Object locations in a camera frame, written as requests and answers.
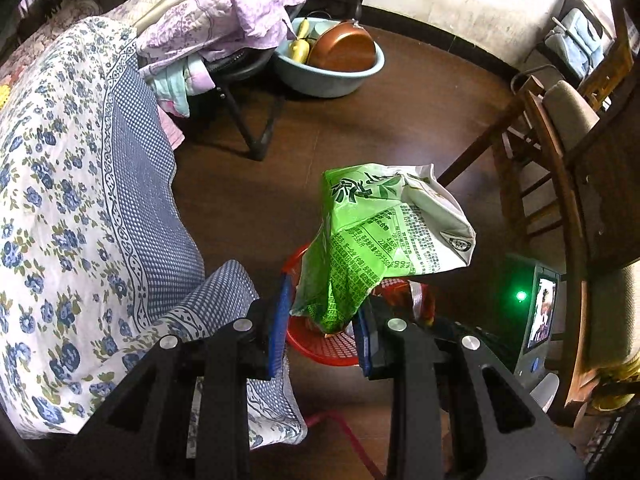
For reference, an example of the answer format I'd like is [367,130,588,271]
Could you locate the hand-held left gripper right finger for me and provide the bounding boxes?
[352,297,590,480]

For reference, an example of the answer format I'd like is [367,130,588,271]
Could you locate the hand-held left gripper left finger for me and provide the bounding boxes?
[47,270,294,480]

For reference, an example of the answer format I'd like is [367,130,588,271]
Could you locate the red plastic basket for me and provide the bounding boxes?
[280,242,437,367]

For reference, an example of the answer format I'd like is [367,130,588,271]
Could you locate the dark red snack packet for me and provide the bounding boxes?
[395,280,437,327]

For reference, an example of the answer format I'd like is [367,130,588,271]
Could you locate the green snack packet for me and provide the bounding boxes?
[290,161,477,336]

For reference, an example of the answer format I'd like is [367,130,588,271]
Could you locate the wooden chair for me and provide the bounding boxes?
[439,74,592,427]

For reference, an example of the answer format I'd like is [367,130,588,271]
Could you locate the dark wooden table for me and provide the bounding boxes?
[565,10,640,272]

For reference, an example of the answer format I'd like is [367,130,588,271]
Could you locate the black folding stool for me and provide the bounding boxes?
[200,47,289,162]

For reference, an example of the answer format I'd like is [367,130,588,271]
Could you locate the beige cushion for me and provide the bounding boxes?
[542,80,601,162]

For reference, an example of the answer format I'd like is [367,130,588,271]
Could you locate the light blue basin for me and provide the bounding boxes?
[272,16,387,99]

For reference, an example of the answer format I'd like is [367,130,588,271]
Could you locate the blue floral bedsheet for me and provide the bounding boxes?
[0,15,309,449]

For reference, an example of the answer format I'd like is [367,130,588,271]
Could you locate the mint and pink cloth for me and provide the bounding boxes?
[149,54,217,152]

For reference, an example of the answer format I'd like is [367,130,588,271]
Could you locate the yellow plastic object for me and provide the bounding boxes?
[287,20,312,65]

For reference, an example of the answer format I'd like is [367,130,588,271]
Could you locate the copper pan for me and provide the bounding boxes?
[306,19,379,73]

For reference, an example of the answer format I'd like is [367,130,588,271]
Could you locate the light blue bag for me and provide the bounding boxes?
[542,7,607,82]

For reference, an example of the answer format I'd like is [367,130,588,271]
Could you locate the purple cloth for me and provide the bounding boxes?
[135,0,322,67]

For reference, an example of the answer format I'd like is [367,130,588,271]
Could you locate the dark pink floral pillow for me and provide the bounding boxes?
[20,0,104,37]

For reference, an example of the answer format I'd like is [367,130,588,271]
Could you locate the red cable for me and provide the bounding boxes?
[305,409,387,480]

